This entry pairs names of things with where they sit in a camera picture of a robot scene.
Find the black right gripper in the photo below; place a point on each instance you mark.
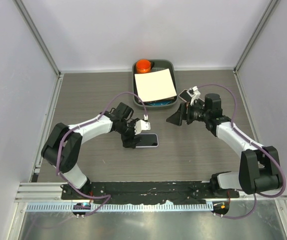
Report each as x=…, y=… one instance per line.
x=177, y=117

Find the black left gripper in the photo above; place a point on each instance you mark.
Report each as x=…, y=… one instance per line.
x=128, y=142

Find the phone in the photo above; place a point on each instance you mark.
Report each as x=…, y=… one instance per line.
x=147, y=140
x=184, y=96

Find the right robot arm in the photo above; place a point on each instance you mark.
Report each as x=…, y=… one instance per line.
x=258, y=171

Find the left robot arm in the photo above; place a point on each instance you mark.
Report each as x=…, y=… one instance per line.
x=63, y=145

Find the phone in cream case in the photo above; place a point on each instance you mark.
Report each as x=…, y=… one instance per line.
x=184, y=96

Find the blue dotted plate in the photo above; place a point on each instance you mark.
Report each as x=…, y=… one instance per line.
x=161, y=102

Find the white square plate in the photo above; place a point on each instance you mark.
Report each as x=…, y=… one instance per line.
x=155, y=86

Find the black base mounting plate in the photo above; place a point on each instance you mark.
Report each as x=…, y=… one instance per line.
x=158, y=192

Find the dark green plastic tray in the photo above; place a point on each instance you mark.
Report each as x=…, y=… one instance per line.
x=160, y=64

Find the orange mug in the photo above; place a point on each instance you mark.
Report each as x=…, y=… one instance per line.
x=144, y=66

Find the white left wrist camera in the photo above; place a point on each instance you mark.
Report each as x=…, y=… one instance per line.
x=140, y=126

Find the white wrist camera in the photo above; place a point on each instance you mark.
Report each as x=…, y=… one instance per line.
x=193, y=94
x=140, y=126

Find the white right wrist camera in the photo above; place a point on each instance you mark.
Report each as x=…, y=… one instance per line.
x=193, y=94

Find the slotted cable duct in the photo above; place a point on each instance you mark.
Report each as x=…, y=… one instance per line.
x=109, y=208

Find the aluminium front rail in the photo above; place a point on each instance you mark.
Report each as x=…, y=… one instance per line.
x=56, y=191

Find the left aluminium frame post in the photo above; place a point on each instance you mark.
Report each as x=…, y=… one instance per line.
x=36, y=34

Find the aluminium frame post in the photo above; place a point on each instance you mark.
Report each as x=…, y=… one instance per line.
x=268, y=12
x=36, y=34

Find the right aluminium frame post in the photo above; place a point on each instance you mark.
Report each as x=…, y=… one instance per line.
x=268, y=12

